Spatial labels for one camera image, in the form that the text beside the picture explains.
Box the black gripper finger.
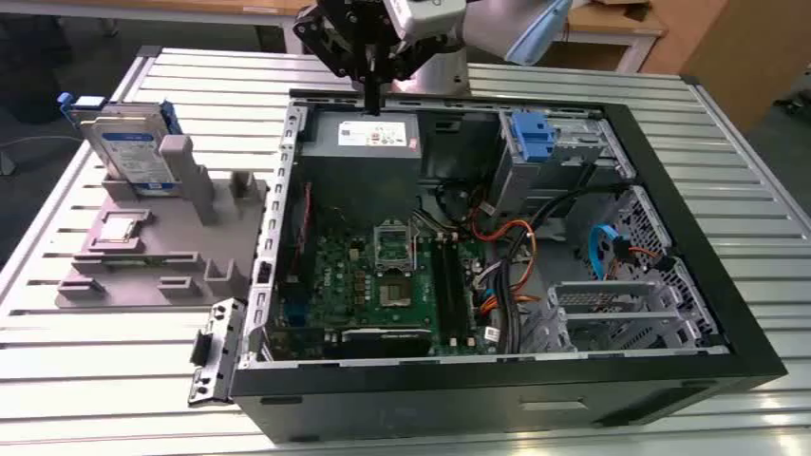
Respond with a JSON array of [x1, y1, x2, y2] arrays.
[[373, 40, 458, 117], [290, 7, 376, 117]]

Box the hard disk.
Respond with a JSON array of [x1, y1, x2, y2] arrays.
[[57, 92, 185, 199]]

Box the orange black power wire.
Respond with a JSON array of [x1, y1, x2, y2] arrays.
[[611, 245, 677, 281]]

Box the metal disk bay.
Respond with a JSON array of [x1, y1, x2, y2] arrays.
[[544, 279, 723, 353]]

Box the grey power supply unit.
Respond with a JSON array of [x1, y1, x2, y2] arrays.
[[294, 111, 424, 237]]

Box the wooden white-framed workbench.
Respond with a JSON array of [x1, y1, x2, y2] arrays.
[[0, 0, 305, 53], [547, 0, 671, 72]]

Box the metal socket cover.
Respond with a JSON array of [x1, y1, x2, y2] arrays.
[[372, 222, 420, 276]]

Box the silver optical drive cage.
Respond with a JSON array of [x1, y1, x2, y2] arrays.
[[492, 111, 635, 218]]

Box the green motherboard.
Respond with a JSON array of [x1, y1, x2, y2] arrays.
[[268, 231, 502, 360]]

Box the black RAM slot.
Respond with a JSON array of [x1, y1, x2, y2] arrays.
[[430, 231, 462, 348], [449, 231, 480, 348]]

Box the CPU socket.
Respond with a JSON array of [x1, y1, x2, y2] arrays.
[[377, 278, 418, 309]]

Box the grey parts rack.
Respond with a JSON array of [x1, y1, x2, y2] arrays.
[[54, 134, 270, 310]]

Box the black office chair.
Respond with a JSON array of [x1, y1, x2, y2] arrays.
[[0, 13, 74, 125]]

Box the silver CPU chip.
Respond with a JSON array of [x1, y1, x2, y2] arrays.
[[93, 216, 138, 241]]

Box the green RAM stick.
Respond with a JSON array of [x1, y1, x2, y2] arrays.
[[104, 254, 169, 267]]

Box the black graphics card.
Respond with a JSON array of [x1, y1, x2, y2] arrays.
[[321, 325, 436, 360]]

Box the brown wooden cabinet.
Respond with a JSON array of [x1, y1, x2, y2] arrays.
[[639, 0, 811, 134]]

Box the grey expansion card retainer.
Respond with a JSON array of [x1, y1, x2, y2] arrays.
[[188, 296, 249, 409]]

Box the black PC case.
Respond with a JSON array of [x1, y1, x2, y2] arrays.
[[226, 87, 791, 446]]

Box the thin red wire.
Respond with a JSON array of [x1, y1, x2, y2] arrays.
[[288, 182, 313, 281]]

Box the locking lever wire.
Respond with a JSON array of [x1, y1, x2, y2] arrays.
[[409, 222, 424, 279]]

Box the orange power wire bundle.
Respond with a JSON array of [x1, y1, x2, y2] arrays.
[[468, 216, 541, 298]]

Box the white floor cable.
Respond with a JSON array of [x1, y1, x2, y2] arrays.
[[0, 136, 82, 152]]

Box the blue data wire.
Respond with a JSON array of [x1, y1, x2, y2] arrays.
[[588, 222, 625, 282]]

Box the thick black cable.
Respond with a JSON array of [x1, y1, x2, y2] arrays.
[[493, 182, 635, 355]]

